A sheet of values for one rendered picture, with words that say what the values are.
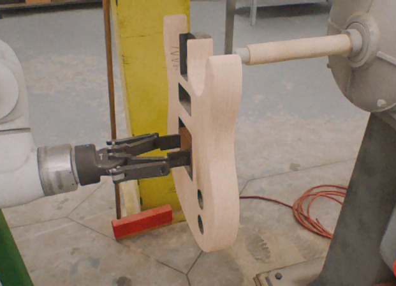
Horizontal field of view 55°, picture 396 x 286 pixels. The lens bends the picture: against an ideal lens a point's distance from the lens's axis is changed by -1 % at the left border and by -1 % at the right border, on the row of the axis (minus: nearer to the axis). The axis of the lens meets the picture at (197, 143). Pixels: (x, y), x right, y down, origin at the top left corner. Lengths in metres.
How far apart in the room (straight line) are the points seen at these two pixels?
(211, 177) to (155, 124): 1.11
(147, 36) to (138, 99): 0.27
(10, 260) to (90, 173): 0.42
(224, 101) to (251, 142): 2.04
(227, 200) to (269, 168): 1.77
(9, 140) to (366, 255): 0.90
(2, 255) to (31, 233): 1.12
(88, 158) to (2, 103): 0.16
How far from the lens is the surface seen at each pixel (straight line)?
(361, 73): 0.74
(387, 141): 0.96
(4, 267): 1.07
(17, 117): 0.71
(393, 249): 0.75
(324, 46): 0.68
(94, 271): 1.90
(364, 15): 0.72
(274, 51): 0.63
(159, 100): 1.64
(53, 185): 0.70
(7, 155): 0.70
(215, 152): 0.60
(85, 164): 0.70
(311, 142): 2.67
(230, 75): 0.54
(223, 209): 0.62
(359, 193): 1.08
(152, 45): 1.53
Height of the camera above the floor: 1.49
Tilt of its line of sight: 36 degrees down
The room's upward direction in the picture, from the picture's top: straight up
